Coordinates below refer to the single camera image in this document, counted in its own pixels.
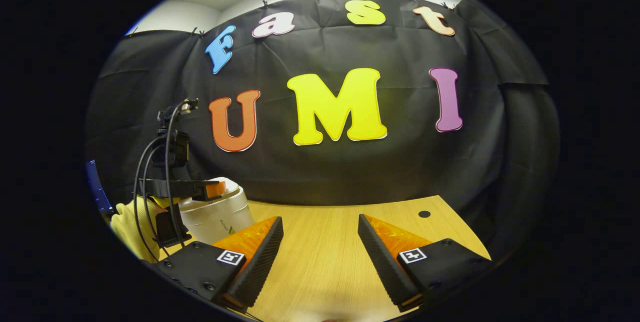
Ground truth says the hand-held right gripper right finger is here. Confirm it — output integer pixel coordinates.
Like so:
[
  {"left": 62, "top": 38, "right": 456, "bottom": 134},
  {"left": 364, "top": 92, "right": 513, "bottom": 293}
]
[{"left": 357, "top": 214, "right": 493, "bottom": 313}]

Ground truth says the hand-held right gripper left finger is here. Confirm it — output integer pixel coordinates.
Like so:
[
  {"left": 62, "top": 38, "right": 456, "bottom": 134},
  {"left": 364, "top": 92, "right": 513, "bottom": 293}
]
[{"left": 152, "top": 216, "right": 285, "bottom": 313}]

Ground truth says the white desktop garbage bin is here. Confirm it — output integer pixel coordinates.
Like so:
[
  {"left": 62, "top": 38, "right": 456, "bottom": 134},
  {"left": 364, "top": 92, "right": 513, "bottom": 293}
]
[{"left": 177, "top": 177, "right": 255, "bottom": 245}]

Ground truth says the wooden desktop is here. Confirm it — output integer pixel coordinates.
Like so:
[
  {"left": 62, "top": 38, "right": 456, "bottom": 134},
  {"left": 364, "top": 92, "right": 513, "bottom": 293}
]
[{"left": 165, "top": 195, "right": 493, "bottom": 322}]

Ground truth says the black backdrop cloth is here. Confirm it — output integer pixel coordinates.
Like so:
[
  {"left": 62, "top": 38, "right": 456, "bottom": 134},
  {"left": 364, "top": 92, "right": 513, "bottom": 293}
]
[{"left": 85, "top": 0, "right": 561, "bottom": 263}]

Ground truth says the black cable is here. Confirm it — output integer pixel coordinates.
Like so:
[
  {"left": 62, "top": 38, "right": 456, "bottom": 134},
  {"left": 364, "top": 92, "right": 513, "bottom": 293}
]
[
  {"left": 132, "top": 135, "right": 168, "bottom": 263},
  {"left": 164, "top": 101, "right": 193, "bottom": 245}
]

